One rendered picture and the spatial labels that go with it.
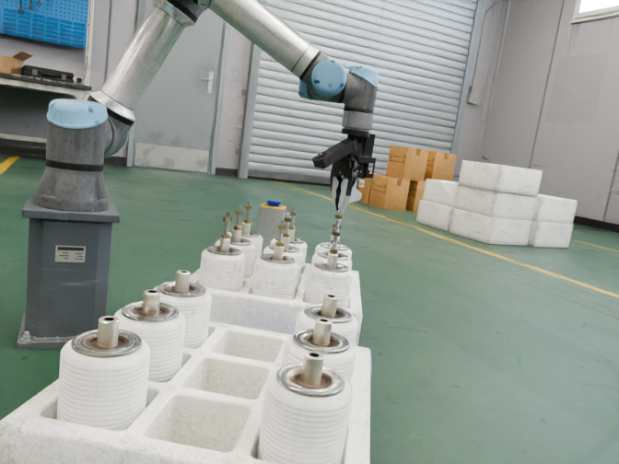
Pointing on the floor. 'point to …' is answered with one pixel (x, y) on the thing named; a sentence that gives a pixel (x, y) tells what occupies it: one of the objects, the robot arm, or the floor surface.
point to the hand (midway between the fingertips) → (337, 207)
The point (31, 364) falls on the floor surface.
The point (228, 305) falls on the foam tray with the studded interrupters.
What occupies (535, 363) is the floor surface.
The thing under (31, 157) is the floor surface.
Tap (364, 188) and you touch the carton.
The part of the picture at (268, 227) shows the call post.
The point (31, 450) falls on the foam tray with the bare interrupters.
